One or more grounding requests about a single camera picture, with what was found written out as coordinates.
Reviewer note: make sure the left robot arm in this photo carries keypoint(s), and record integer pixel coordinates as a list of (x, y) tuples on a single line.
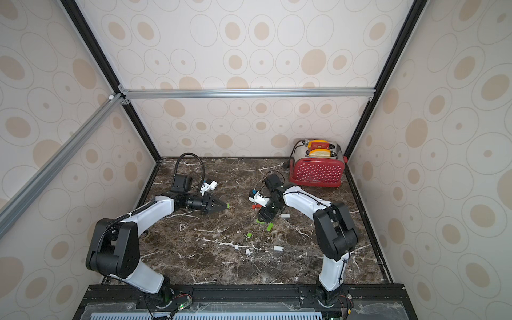
[(114, 249)]

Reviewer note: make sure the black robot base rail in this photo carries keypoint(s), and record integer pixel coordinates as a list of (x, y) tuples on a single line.
[(300, 301)]

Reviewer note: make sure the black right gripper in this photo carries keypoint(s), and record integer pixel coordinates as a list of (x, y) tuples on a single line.
[(268, 210)]

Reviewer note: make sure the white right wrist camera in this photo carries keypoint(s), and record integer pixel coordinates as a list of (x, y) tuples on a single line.
[(256, 198)]

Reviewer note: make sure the red polka dot toaster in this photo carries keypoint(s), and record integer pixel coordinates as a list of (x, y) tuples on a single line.
[(316, 163)]

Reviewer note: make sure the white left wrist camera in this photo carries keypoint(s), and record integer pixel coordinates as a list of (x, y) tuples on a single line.
[(208, 186)]

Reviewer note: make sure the silver aluminium side rail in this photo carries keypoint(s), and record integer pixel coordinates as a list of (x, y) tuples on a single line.
[(17, 205)]

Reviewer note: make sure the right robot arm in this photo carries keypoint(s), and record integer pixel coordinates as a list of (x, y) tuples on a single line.
[(336, 233)]

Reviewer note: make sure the silver aluminium crossbar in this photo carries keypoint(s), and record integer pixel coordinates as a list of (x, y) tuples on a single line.
[(249, 93)]

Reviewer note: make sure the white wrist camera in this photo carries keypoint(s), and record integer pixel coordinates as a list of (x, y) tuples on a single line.
[(256, 198), (208, 186)]

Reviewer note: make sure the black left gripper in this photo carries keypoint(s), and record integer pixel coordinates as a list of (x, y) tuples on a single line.
[(209, 200)]

